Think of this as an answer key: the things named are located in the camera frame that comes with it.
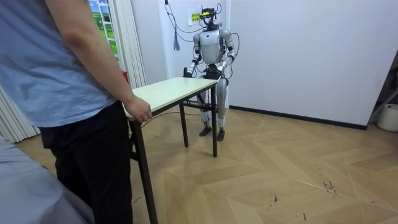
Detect white table with black legs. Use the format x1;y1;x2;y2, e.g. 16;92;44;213
123;77;218;224

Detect robot body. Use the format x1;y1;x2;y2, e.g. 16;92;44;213
198;3;229;80

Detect robot legs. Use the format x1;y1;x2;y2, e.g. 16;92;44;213
197;77;229;142

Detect white pleated curtain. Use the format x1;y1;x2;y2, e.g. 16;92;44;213
107;0;147;90
0;86;42;144

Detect white round bin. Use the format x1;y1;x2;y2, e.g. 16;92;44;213
376;103;398;133

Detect cable bundle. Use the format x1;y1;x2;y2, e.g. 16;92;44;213
164;0;206;52

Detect yellow and white wall sign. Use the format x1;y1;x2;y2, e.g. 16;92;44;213
187;10;201;26

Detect window landscape wall poster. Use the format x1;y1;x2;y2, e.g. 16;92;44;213
88;0;120;62

